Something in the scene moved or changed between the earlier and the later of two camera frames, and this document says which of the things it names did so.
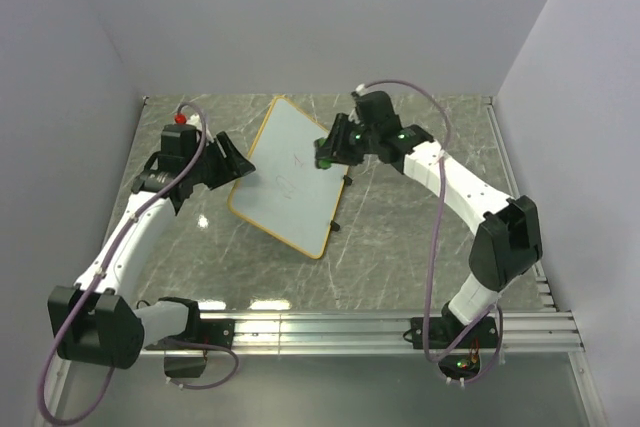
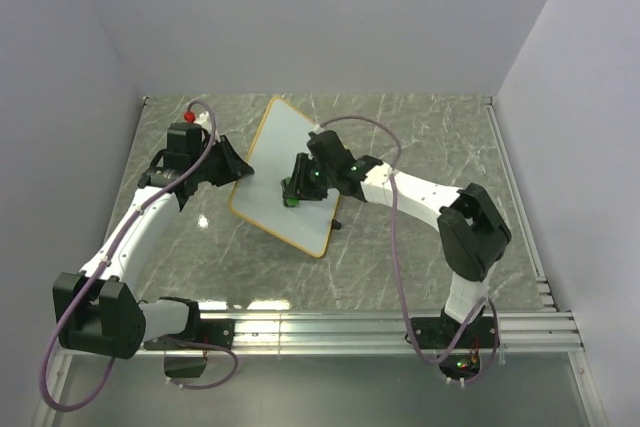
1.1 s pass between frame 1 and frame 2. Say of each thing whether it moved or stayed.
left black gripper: stayed
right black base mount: stayed
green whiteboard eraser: moved
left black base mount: stayed
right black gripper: moved
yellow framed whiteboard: stayed
